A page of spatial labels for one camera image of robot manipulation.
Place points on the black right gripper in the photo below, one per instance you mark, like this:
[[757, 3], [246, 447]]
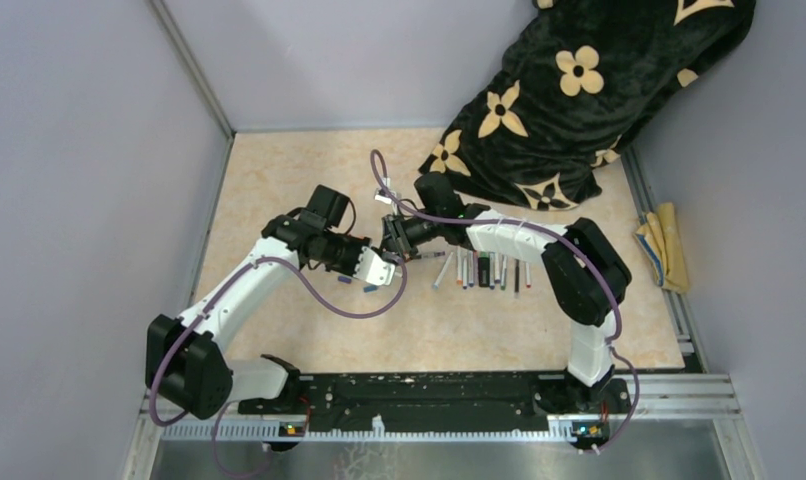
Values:
[[395, 237]]

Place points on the yellow blue folded cloth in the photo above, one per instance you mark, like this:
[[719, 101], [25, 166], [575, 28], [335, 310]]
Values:
[[659, 239]]

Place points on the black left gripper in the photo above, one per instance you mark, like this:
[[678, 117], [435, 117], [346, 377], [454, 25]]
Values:
[[353, 250]]

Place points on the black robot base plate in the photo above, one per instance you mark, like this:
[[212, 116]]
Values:
[[441, 402]]

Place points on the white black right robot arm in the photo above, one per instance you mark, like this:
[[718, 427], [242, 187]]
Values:
[[586, 274]]

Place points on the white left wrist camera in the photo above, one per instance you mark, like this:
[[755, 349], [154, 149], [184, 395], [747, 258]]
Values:
[[373, 269]]

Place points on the aluminium rail frame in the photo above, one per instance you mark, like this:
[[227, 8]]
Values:
[[679, 425]]

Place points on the orange cap marker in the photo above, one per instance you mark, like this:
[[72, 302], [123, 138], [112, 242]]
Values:
[[460, 279]]

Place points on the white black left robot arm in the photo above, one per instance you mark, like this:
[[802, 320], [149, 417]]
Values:
[[185, 355]]

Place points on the black cream flower blanket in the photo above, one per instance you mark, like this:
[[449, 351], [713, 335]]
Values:
[[574, 90]]

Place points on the thin black pen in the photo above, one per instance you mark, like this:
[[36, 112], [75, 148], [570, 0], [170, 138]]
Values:
[[516, 278]]

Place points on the purple white pen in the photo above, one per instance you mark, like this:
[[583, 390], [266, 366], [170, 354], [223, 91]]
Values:
[[494, 270]]

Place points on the teal cap white marker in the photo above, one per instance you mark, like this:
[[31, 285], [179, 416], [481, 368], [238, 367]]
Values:
[[443, 271]]

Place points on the green black marker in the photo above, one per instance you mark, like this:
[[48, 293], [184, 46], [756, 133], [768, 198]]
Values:
[[484, 270]]

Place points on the dark purple gel pen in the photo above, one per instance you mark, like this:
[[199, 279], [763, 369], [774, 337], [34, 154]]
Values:
[[426, 255]]

